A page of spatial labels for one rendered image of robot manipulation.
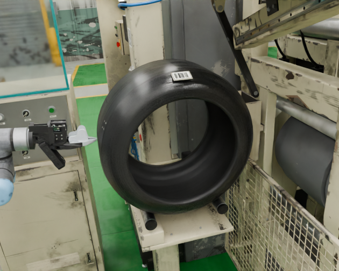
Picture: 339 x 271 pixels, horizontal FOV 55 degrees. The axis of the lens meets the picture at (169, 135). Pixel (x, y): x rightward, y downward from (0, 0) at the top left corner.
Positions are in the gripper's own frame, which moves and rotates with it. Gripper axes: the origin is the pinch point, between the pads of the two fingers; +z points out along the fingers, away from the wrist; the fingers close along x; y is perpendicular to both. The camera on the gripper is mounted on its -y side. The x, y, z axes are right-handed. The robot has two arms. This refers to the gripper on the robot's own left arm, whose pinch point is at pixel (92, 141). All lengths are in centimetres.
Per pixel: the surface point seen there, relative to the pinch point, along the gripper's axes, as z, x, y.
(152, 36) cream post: 25.4, 25.7, 32.8
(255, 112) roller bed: 72, 19, 2
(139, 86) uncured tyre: 14.5, -7.9, 20.9
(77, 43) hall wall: -7, 891, -77
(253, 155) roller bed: 75, 19, -20
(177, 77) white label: 25.6, -10.6, 24.4
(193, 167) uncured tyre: 43, 14, -21
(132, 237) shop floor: 28, 90, -119
